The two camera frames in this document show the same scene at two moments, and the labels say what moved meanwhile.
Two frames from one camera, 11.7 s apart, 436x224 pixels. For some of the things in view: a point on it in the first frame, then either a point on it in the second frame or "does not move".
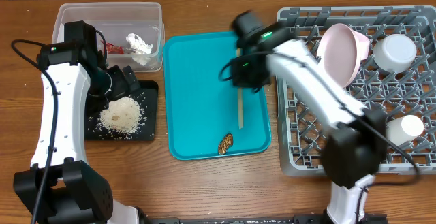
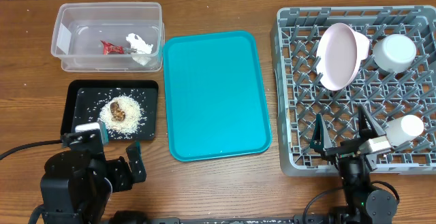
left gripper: (122, 86) → (124, 178)
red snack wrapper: (112, 49) does not move
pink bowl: (340, 50) does not move
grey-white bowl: (394, 52) does not move
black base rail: (363, 219) does not move
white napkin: (142, 55) does not move
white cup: (403, 129) does not move
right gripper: (238, 82) → (320, 139)
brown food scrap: (225, 143) → (118, 114)
